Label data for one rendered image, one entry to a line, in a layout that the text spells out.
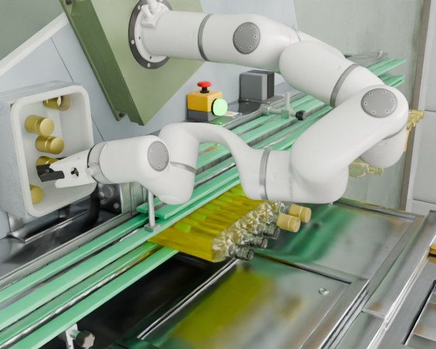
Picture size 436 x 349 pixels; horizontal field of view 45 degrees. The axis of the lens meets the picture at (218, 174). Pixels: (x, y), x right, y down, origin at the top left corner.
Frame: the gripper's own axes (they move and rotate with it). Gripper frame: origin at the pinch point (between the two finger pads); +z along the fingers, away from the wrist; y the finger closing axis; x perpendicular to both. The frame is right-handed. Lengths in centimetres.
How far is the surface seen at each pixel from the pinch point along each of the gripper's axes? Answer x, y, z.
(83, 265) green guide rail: -16.7, -7.4, -9.8
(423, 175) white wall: -207, 601, 126
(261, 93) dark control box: -2, 78, -1
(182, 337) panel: -36.8, 2.6, -18.3
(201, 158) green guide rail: -8.5, 29.6, -11.8
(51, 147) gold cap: 4.4, -0.5, -2.2
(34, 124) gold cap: 9.4, -2.2, -2.1
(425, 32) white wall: -32, 604, 97
